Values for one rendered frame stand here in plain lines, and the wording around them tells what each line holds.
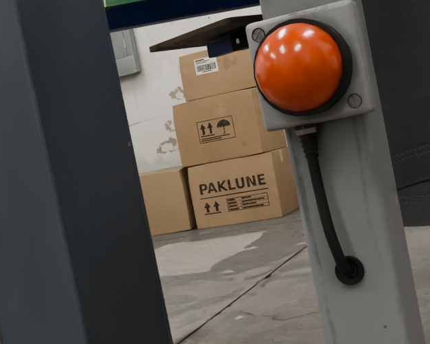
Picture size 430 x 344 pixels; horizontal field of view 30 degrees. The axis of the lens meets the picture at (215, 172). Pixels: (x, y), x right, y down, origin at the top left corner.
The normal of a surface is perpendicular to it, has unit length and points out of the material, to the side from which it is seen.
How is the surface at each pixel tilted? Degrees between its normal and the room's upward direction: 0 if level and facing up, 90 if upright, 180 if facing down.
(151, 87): 90
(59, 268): 90
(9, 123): 90
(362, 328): 90
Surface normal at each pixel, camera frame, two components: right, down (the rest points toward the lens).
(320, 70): 0.44, 0.12
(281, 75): -0.49, 0.31
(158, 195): -0.33, 0.11
